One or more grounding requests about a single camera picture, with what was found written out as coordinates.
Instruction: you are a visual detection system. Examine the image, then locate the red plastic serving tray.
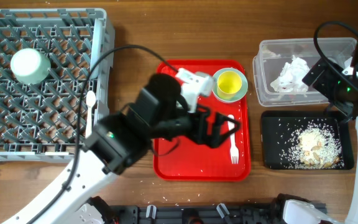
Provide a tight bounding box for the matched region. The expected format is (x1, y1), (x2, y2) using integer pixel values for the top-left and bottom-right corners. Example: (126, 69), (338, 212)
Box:
(153, 59), (252, 182)

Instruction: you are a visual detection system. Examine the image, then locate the green bowl with rice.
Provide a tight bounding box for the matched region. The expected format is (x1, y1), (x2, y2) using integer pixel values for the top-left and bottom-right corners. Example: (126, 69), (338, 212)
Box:
(10, 48), (51, 85)

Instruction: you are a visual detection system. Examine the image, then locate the black rectangular tray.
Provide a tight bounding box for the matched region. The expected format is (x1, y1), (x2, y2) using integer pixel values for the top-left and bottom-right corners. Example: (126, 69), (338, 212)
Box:
(261, 111), (354, 170)

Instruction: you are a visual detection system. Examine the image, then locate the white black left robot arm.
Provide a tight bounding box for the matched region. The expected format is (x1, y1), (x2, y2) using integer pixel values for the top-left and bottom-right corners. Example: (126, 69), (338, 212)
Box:
(7, 68), (241, 223)

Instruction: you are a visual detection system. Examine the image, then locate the yellow plastic cup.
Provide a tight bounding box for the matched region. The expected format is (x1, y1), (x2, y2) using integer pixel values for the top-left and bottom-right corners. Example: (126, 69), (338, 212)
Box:
(217, 71), (242, 100)

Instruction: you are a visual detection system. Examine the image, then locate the white plastic fork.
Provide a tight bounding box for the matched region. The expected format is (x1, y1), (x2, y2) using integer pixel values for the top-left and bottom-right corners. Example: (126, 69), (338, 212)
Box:
(227, 114), (239, 164)

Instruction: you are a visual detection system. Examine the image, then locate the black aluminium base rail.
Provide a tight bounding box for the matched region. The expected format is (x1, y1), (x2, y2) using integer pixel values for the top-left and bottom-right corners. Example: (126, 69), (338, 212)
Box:
(110, 203), (285, 224)

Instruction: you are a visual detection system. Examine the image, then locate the white paper napkin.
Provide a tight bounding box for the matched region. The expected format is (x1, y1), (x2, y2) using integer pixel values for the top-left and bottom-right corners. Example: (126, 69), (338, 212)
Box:
(270, 55), (310, 93)

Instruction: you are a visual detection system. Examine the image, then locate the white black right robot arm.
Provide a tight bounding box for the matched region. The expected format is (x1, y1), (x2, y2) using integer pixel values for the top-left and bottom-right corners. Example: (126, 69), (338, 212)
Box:
(264, 57), (358, 223)

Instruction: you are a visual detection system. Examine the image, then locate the grey plastic dishwasher rack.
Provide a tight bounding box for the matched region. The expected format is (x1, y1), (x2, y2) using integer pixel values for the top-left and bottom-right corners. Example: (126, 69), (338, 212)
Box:
(0, 8), (115, 163)

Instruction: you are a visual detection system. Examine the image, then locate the clear plastic waste bin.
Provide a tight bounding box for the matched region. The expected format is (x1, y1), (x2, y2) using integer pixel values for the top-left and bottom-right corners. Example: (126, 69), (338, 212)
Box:
(253, 37), (356, 107)

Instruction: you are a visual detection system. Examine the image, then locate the large light blue plate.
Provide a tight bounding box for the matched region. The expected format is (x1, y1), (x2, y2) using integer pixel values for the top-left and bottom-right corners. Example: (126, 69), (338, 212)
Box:
(89, 19), (104, 79)

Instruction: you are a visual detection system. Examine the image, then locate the small green saucer plate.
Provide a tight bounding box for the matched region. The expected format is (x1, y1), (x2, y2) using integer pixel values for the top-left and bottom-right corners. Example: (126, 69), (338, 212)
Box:
(213, 68), (249, 103)

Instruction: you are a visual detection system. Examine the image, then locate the pile of rice leftovers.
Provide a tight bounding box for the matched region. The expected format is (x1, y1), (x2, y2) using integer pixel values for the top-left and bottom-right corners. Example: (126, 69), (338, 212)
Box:
(278, 121), (344, 170)

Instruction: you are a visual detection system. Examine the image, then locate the white plastic spoon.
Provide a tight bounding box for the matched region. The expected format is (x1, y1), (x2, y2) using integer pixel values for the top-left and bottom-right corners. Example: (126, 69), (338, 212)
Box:
(85, 91), (96, 138)

